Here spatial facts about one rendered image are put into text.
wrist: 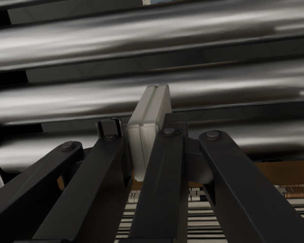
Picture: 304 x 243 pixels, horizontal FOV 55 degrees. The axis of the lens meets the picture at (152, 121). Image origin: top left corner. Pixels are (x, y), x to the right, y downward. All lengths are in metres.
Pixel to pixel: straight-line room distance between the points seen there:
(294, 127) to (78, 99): 0.23
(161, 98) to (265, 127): 0.18
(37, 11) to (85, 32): 0.92
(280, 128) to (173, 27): 0.15
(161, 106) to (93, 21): 0.17
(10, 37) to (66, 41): 0.06
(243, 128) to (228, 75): 0.06
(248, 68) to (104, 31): 0.14
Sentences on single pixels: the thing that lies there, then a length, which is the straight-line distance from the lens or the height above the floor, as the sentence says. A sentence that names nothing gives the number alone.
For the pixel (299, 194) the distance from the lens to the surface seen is 0.29.
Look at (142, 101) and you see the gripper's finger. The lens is 0.16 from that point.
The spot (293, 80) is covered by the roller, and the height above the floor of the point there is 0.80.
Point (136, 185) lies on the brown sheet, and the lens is 0.30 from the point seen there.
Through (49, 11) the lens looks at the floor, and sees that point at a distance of 1.20.
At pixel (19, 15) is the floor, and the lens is 1.26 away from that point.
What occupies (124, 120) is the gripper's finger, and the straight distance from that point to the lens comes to 0.16.
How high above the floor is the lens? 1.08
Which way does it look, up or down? 66 degrees down
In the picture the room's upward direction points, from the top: 162 degrees counter-clockwise
